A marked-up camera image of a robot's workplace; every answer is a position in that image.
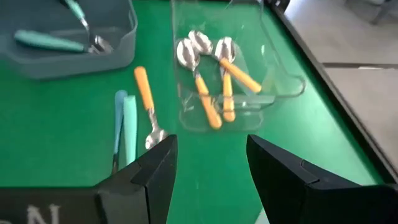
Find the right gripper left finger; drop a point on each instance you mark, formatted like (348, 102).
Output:
(140, 186)

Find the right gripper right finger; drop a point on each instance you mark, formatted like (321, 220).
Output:
(280, 180)

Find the green table mat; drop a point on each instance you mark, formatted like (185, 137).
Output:
(62, 124)

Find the clear plastic bin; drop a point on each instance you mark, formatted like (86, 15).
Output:
(264, 62)

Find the grey-blue plastic bin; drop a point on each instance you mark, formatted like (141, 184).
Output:
(118, 46)

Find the black aluminium table frame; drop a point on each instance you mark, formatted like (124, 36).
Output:
(343, 102)

